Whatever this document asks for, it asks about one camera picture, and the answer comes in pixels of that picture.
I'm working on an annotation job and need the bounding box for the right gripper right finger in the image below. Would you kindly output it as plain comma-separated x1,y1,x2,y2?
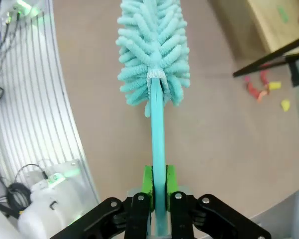
165,164,272,239

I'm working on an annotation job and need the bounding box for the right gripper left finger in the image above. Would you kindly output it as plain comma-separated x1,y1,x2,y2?
48,164,156,239

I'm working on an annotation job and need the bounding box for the teal chenille duster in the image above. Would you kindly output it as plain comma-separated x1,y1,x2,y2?
115,0,191,236

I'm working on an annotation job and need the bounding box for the white slotted mounting platform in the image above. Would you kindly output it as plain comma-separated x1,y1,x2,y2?
0,0,101,209

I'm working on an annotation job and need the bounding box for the black metal bar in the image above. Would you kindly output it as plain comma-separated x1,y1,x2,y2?
208,0,299,87

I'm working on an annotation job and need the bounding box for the green paper scrap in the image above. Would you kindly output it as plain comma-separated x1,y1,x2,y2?
277,5,290,23

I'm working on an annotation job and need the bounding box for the coiled black cable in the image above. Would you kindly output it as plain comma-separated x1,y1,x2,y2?
5,182,32,213

